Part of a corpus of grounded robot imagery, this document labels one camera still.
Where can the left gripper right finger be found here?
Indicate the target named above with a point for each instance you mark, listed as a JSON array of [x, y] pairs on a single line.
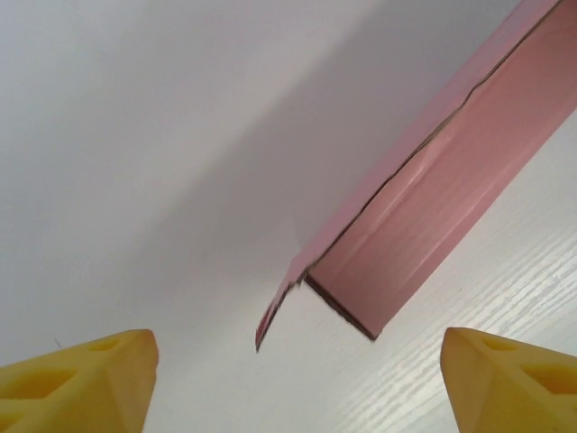
[[509, 388]]

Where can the pink paper box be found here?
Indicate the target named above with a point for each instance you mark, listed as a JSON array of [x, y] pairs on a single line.
[[405, 225]]

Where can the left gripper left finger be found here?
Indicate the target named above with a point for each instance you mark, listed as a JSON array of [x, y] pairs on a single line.
[[81, 392]]

